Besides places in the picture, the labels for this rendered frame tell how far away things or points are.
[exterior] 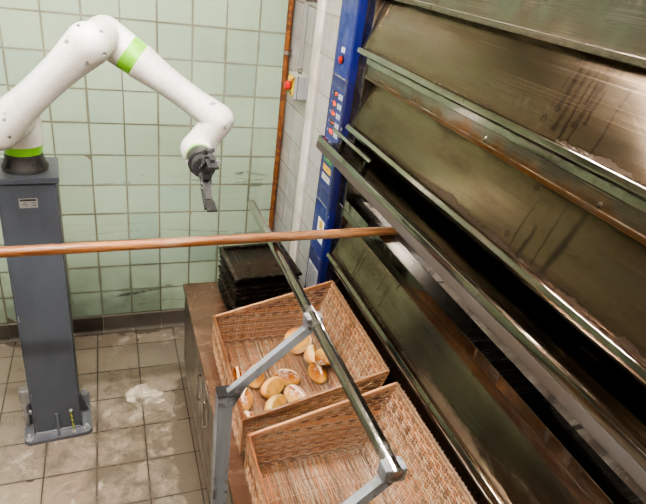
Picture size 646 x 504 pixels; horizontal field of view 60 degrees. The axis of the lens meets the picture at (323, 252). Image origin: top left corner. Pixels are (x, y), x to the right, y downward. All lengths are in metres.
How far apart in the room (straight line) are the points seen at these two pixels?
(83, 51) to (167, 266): 1.60
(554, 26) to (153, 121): 1.98
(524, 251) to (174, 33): 1.95
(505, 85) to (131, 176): 2.00
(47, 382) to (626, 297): 2.17
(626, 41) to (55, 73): 1.45
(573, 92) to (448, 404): 0.84
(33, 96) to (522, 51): 1.35
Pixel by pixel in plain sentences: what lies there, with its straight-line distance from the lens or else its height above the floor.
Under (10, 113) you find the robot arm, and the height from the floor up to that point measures 1.46.
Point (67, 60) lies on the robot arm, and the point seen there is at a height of 1.63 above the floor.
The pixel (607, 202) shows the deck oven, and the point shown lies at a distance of 1.12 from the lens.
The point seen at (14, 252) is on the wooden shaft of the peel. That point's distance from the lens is 1.68.
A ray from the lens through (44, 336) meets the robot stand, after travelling 2.46.
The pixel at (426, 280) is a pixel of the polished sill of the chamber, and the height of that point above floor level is 1.18.
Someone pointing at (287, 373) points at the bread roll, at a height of 0.64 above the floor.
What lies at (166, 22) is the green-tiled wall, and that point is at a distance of 2.72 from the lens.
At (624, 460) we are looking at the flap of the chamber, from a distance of 0.97.
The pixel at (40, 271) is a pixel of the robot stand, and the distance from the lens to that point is 2.30.
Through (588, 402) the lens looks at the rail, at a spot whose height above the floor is 1.43.
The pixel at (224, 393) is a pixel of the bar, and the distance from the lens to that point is 1.51.
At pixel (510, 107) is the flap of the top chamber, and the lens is 1.30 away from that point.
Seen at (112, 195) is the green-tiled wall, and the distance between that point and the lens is 2.93.
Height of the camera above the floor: 1.99
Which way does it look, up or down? 28 degrees down
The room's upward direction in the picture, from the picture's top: 8 degrees clockwise
